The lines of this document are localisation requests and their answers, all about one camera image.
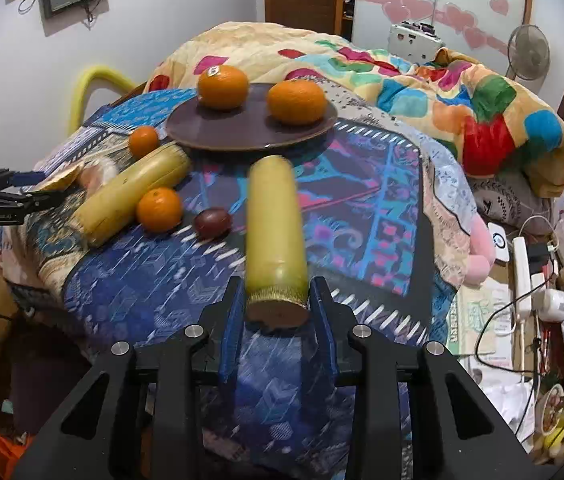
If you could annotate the large orange with sticker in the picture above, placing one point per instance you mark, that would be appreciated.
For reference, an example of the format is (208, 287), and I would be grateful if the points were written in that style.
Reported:
(222, 87)

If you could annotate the yellow sugarcane piece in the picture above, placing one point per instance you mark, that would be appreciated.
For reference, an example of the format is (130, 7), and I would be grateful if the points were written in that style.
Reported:
(276, 271)
(113, 206)

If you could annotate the colourful patchwork blanket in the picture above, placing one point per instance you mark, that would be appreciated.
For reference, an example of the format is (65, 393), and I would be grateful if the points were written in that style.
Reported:
(487, 121)

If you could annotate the small tangerine front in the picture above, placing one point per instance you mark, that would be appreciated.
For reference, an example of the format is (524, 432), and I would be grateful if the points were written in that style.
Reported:
(159, 210)

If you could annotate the dark brown round plate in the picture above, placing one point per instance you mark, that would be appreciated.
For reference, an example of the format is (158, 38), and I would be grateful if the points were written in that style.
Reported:
(249, 128)

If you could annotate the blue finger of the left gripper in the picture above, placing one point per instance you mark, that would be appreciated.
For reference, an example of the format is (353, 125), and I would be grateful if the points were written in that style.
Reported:
(28, 178)
(46, 199)

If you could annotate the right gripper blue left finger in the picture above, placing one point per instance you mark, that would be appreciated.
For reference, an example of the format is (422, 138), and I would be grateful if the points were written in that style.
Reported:
(229, 348)

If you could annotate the white grey box device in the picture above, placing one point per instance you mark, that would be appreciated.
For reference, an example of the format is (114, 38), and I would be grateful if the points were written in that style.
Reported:
(414, 42)

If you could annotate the blue patterned patchwork cloth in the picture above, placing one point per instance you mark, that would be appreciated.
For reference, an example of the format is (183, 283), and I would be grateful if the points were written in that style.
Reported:
(377, 208)

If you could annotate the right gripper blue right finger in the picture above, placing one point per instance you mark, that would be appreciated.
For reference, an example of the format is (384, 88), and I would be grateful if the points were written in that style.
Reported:
(320, 300)

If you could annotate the white power strip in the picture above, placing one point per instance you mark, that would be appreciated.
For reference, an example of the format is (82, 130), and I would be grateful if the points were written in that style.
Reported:
(523, 301)

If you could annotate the dark purple passion fruit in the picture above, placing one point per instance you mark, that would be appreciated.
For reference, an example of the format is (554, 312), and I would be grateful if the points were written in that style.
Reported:
(211, 223)

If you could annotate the yellow curved chair frame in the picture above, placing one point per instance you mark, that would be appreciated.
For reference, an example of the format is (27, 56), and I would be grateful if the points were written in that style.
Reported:
(91, 79)

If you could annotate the small tangerine near plate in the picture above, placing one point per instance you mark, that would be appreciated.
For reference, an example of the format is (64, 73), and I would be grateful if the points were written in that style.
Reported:
(142, 141)

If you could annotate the standing electric fan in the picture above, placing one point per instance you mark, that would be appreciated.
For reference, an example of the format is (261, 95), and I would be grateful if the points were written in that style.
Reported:
(528, 52)

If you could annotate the white wardrobe with hearts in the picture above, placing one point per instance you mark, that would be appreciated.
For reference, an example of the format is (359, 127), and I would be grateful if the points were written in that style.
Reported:
(474, 27)

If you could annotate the large orange on plate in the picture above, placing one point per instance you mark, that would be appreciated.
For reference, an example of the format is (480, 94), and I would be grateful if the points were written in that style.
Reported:
(296, 102)

